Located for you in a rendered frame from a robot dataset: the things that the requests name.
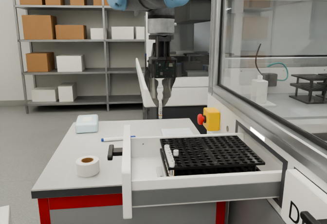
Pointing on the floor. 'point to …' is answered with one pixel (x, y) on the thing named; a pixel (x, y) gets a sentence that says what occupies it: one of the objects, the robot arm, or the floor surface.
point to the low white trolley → (108, 181)
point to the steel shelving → (76, 41)
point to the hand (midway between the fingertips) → (159, 102)
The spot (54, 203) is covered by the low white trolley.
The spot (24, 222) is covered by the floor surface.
